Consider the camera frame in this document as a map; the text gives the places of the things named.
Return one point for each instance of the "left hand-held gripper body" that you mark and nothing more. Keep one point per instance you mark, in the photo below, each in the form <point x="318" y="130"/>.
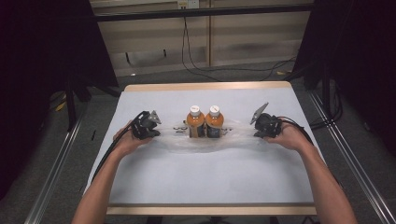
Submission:
<point x="143" y="124"/>

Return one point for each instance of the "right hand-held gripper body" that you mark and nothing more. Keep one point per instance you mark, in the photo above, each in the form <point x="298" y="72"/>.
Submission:
<point x="269" y="126"/>

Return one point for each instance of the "clear plastic bag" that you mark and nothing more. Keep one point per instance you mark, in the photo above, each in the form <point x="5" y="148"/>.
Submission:
<point x="199" y="144"/>

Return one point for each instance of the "person's left hand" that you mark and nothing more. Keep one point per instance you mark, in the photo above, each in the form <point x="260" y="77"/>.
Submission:
<point x="129" y="141"/>

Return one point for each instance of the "person's right hand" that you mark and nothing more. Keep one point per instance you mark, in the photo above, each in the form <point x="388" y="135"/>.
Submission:
<point x="291" y="137"/>

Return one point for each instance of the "orange juice bottle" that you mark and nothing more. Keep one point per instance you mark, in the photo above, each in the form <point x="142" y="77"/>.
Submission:
<point x="195" y="123"/>
<point x="214" y="123"/>

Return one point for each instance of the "small black pen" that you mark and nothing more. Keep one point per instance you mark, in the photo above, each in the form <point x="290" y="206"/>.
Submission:
<point x="93" y="134"/>

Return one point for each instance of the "white table mat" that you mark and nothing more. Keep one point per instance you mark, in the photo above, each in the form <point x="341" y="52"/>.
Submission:
<point x="202" y="177"/>

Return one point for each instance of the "black metal stand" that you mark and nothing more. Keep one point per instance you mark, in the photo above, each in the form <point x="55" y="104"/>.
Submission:
<point x="71" y="105"/>
<point x="326" y="93"/>

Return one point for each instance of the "wooden table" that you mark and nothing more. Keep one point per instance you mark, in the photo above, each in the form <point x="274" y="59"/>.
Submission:
<point x="205" y="86"/>

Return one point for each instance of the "yellow floor object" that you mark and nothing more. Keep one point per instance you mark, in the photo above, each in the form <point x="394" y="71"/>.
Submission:
<point x="60" y="106"/>

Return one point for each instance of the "black horizontal bar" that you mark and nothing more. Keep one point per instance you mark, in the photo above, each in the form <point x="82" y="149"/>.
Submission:
<point x="155" y="14"/>

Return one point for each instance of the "black curtain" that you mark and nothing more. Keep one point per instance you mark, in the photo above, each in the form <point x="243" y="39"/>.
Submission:
<point x="358" y="46"/>
<point x="31" y="62"/>

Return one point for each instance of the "aluminium floor rail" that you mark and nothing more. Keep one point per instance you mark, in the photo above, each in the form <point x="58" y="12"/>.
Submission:
<point x="358" y="174"/>
<point x="51" y="183"/>

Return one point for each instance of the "white wall socket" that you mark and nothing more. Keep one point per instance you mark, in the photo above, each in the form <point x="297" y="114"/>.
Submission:
<point x="188" y="4"/>

